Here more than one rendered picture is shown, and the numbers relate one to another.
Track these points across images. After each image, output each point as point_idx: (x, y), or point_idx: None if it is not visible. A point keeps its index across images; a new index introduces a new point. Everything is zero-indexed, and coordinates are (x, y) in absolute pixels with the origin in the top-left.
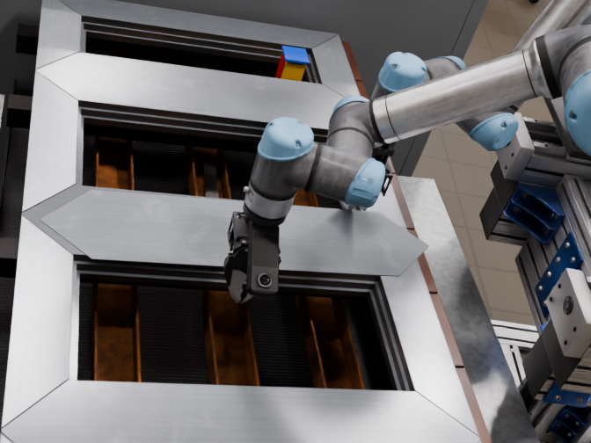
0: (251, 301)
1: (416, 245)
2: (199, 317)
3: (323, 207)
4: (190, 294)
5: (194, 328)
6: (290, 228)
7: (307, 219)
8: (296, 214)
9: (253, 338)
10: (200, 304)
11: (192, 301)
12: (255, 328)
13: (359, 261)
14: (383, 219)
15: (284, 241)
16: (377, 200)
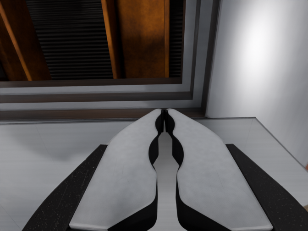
0: (103, 30)
1: (297, 196)
2: (55, 58)
3: (96, 122)
4: (39, 26)
5: (54, 71)
6: (30, 183)
7: (60, 159)
8: (33, 150)
9: (107, 78)
10: (53, 40)
11: (43, 38)
12: (108, 66)
13: (160, 226)
14: (261, 140)
15: (28, 205)
16: (286, 67)
